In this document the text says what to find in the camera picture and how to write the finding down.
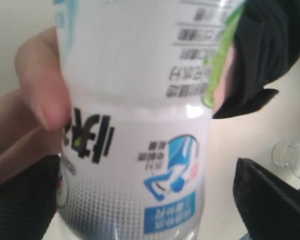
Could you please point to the clear bottle white cap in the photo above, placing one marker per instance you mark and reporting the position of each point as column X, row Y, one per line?
column 286, row 154

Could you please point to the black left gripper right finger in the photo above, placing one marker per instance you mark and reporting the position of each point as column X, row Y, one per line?
column 268, row 206

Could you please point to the person's open bare hand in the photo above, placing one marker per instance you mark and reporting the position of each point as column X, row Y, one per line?
column 32, row 116

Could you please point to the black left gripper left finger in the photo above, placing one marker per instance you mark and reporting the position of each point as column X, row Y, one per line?
column 28, row 201

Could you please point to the lime label clear bottle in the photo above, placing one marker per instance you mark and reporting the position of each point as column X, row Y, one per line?
column 141, row 76

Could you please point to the black sleeved forearm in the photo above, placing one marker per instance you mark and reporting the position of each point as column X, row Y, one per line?
column 266, row 46

